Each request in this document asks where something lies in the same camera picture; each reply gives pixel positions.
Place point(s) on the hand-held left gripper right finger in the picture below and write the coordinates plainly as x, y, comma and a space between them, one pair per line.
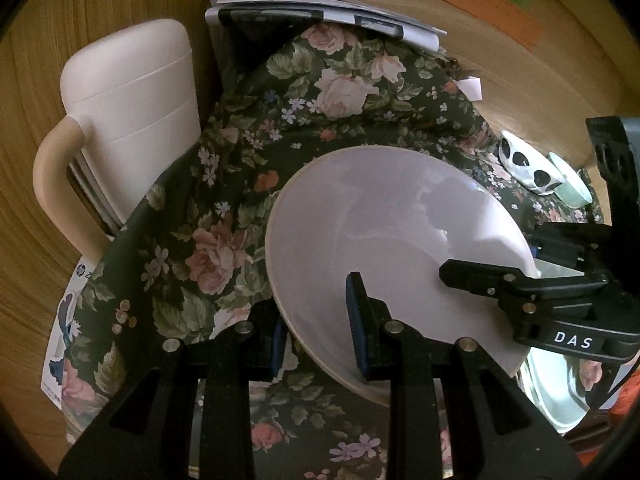
357, 330

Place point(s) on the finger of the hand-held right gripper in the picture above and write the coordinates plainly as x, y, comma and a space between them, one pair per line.
480, 277
565, 247

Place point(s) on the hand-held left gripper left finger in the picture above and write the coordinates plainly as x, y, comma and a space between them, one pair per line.
279, 350

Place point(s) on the pale green bowl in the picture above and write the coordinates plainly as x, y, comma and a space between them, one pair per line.
570, 185

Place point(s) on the pale green plate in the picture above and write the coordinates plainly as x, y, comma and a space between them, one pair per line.
550, 395

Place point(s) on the white bowl with blue pattern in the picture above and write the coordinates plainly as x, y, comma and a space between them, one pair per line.
525, 160

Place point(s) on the orange cloth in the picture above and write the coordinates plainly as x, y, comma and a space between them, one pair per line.
622, 407

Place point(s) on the small pale pink box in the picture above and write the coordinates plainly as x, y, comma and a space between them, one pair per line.
471, 89

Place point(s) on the dark floral tablecloth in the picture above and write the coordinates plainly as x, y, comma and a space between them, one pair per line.
240, 160

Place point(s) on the HP printed box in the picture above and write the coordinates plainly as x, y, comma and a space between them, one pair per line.
60, 350

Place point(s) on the orange sticky note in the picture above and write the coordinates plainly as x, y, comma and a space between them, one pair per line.
490, 7

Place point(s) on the stack of white papers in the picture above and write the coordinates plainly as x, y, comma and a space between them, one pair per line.
320, 10

